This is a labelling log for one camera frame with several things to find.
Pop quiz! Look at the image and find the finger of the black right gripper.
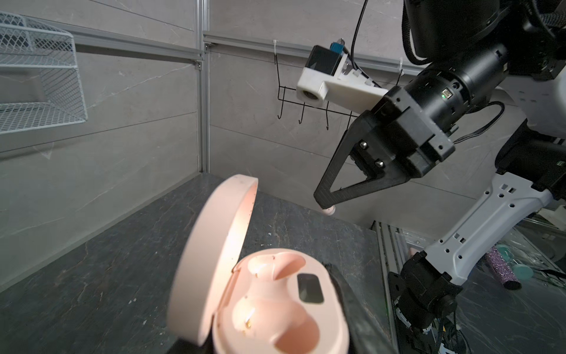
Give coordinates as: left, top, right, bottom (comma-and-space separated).
314, 111, 410, 209

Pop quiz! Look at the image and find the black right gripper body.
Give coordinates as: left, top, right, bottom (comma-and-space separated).
350, 42, 509, 177

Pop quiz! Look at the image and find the pink earbud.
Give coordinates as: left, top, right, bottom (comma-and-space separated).
322, 206, 336, 215

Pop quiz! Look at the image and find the pink earbud charging case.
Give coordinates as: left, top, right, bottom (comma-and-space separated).
167, 174, 349, 353

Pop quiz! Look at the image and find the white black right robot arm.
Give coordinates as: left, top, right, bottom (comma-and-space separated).
299, 1, 565, 335

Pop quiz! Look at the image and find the purple glitter tube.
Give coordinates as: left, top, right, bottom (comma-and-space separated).
484, 246, 522, 291

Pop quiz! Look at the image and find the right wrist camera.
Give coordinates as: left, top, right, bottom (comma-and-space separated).
296, 42, 388, 114

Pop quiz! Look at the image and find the white wire mesh basket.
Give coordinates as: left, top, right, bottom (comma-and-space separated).
1, 12, 88, 134

